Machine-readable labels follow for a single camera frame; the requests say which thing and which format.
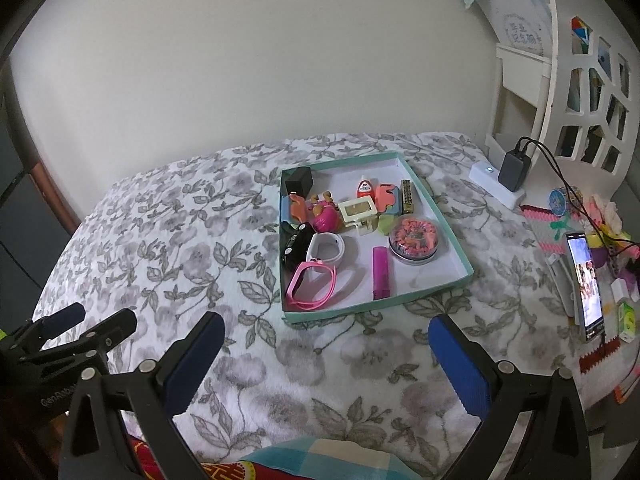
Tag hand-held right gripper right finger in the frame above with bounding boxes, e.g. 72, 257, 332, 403
428, 314, 593, 480

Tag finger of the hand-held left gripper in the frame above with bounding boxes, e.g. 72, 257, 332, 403
70, 308, 137, 368
25, 302, 87, 351

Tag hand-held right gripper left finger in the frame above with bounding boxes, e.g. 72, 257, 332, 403
57, 311, 226, 480

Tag teal shallow box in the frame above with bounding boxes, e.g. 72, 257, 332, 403
278, 151, 475, 323

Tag magenta rectangular case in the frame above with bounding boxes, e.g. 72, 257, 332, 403
371, 246, 391, 301

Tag pink watch band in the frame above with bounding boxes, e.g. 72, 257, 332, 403
286, 257, 340, 311

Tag clear round container colourful bands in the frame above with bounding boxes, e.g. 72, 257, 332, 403
388, 215, 441, 263

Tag white round watch case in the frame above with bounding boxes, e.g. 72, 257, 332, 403
306, 232, 347, 266

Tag cream plastic frame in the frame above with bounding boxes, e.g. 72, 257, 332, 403
338, 197, 377, 236

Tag black cube box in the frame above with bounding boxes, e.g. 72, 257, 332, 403
286, 166, 314, 196

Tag grey floral blanket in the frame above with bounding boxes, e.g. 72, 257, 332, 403
32, 132, 591, 463

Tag white power bank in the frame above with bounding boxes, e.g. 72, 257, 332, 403
547, 255, 576, 318

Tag brown wooden trim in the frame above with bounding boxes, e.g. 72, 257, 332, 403
27, 160, 81, 233

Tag smartphone with lit screen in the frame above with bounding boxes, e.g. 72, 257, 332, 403
565, 231, 607, 343

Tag colourful patterned clothing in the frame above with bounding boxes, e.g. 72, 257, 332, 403
125, 435, 421, 480

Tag black smart watch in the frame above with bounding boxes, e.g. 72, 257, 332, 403
280, 221, 316, 267

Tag small green box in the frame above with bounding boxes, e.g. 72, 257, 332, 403
617, 302, 640, 343

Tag orange and green toy piece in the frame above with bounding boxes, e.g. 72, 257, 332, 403
374, 184, 403, 236

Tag white power strip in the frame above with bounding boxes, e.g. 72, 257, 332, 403
469, 160, 528, 209

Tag pink toy figure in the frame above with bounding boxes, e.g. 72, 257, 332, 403
306, 191, 346, 233

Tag black charger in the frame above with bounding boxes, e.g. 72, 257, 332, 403
498, 152, 531, 192

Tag artificial flower bunch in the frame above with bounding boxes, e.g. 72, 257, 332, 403
590, 197, 626, 241

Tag white lattice shelf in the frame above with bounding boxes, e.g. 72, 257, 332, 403
482, 0, 640, 196

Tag white paper sheet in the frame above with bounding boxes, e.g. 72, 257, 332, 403
487, 0, 556, 56

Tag black cable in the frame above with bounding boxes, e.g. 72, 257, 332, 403
515, 135, 640, 261

